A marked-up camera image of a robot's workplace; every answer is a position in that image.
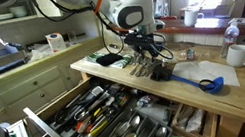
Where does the black cloth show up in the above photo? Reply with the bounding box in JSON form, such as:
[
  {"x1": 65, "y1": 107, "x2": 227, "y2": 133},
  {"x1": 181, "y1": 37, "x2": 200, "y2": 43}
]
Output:
[{"x1": 94, "y1": 50, "x2": 126, "y2": 69}]

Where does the large white mug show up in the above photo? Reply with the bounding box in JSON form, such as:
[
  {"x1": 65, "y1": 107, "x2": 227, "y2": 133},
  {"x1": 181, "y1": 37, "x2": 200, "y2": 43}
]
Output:
[{"x1": 223, "y1": 42, "x2": 245, "y2": 71}]

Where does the cream cabinet with drawers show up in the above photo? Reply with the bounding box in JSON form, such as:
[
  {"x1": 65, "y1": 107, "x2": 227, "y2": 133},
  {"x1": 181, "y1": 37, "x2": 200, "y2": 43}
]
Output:
[{"x1": 0, "y1": 36, "x2": 115, "y2": 126}]

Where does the clear plastic water bottle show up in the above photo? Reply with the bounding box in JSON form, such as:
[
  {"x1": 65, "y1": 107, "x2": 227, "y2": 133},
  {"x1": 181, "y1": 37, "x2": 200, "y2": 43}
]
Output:
[{"x1": 214, "y1": 20, "x2": 245, "y2": 60}]

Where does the steel fork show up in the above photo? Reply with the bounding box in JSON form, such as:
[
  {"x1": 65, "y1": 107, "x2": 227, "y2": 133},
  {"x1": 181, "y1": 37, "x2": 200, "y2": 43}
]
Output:
[{"x1": 132, "y1": 60, "x2": 147, "y2": 77}]

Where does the white paper roll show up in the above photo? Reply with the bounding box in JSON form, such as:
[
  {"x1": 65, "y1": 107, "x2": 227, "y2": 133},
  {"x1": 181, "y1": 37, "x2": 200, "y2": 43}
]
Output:
[{"x1": 43, "y1": 30, "x2": 68, "y2": 54}]

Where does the green striped white towel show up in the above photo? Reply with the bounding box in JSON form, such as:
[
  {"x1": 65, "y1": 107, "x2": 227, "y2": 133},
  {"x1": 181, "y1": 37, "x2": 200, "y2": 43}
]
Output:
[{"x1": 83, "y1": 45, "x2": 135, "y2": 76}]

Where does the dark red bar counter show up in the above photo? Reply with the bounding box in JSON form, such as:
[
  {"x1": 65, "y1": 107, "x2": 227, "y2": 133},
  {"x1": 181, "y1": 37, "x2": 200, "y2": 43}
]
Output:
[{"x1": 153, "y1": 2, "x2": 245, "y2": 55}]

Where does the drinking glass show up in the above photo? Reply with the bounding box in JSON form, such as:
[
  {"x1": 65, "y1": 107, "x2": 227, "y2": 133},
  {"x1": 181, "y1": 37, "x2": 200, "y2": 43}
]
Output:
[{"x1": 66, "y1": 29, "x2": 79, "y2": 47}]

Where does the blue scoop black handle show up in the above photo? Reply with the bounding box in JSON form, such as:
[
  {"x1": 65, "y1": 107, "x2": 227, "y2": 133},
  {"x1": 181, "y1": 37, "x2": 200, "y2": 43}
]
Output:
[{"x1": 148, "y1": 53, "x2": 228, "y2": 105}]

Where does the clear plastic bag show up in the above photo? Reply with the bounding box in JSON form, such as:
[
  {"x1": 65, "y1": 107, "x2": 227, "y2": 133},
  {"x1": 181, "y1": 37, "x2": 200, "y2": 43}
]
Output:
[{"x1": 182, "y1": 107, "x2": 210, "y2": 135}]

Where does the grey cutlery tray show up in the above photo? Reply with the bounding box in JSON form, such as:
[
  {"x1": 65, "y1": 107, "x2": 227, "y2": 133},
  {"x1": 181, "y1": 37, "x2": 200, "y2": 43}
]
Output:
[{"x1": 76, "y1": 98, "x2": 175, "y2": 137}]

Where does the white mug with utensil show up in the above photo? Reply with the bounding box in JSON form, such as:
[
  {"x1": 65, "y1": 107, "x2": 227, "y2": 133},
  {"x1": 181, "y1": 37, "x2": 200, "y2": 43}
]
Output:
[{"x1": 181, "y1": 6, "x2": 207, "y2": 29}]

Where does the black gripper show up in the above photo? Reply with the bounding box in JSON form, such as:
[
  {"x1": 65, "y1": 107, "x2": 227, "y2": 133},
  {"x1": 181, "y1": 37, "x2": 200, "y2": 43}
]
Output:
[{"x1": 121, "y1": 27, "x2": 164, "y2": 67}]

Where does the plain steel spoon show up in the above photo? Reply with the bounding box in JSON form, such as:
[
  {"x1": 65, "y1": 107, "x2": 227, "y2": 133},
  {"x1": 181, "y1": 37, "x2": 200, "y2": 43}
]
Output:
[
  {"x1": 141, "y1": 60, "x2": 158, "y2": 78},
  {"x1": 126, "y1": 57, "x2": 142, "y2": 77}
]

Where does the yellow handled utensil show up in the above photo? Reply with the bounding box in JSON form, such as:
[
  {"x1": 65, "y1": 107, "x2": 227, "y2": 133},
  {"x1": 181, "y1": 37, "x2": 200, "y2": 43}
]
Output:
[{"x1": 72, "y1": 118, "x2": 113, "y2": 137}]

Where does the steel table knife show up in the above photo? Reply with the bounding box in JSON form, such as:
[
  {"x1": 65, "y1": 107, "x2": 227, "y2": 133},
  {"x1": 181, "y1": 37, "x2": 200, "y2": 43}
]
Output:
[{"x1": 136, "y1": 61, "x2": 152, "y2": 78}]

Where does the wooden organiser box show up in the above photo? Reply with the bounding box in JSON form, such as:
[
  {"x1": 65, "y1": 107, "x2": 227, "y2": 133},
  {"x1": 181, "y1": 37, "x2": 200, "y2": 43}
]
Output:
[{"x1": 167, "y1": 96, "x2": 223, "y2": 137}]

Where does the open wooden drawer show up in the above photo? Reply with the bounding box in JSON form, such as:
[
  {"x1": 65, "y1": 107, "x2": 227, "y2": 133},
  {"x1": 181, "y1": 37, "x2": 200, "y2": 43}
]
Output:
[{"x1": 19, "y1": 55, "x2": 224, "y2": 137}]

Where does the clear wrapper red label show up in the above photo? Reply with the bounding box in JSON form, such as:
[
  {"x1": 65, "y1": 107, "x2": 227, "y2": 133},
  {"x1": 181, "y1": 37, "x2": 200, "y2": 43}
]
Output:
[{"x1": 176, "y1": 44, "x2": 212, "y2": 64}]

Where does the blue plastic ladle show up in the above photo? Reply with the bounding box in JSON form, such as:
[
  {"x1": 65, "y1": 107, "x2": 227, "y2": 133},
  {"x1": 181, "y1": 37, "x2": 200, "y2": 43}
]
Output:
[{"x1": 169, "y1": 51, "x2": 241, "y2": 99}]

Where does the white bowl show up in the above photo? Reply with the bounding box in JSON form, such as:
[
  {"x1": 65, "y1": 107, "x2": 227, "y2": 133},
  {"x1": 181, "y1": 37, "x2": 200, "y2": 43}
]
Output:
[{"x1": 8, "y1": 3, "x2": 29, "y2": 19}]

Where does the white handled dish brush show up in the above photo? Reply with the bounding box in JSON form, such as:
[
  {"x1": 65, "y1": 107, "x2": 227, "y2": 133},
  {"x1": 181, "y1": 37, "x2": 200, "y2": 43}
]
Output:
[{"x1": 0, "y1": 30, "x2": 25, "y2": 57}]

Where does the white plastic spatula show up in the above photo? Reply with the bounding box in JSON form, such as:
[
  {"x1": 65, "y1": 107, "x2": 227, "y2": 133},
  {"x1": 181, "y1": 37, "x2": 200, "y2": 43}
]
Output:
[{"x1": 88, "y1": 84, "x2": 106, "y2": 98}]

